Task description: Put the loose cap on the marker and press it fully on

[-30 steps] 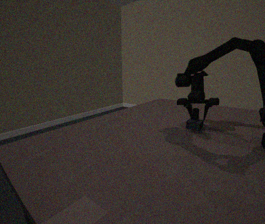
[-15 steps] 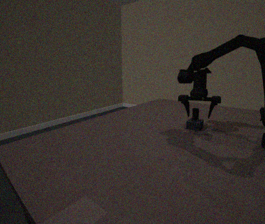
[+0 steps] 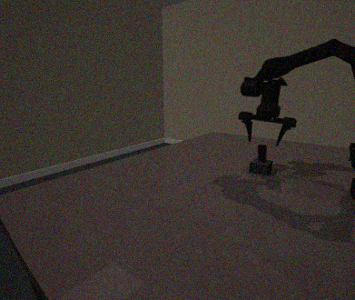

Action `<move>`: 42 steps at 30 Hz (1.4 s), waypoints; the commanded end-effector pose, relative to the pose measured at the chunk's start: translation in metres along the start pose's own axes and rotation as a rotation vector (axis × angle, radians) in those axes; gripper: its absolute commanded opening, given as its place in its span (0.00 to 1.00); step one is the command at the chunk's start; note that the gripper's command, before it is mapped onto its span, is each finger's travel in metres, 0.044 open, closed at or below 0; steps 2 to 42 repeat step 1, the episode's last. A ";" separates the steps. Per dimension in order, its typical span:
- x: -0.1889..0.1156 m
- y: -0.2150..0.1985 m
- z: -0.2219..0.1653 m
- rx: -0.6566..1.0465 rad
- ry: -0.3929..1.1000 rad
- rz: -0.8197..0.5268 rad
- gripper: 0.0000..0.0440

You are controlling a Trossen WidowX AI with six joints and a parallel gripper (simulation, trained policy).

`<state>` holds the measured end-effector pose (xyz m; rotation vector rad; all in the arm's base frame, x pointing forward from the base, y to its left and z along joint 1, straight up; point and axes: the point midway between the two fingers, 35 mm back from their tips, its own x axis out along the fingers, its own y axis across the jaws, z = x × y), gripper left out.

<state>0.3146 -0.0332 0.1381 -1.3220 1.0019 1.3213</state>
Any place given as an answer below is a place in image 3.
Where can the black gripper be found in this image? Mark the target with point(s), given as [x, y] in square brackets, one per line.
[287, 122]

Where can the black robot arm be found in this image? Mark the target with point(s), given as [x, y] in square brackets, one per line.
[279, 66]

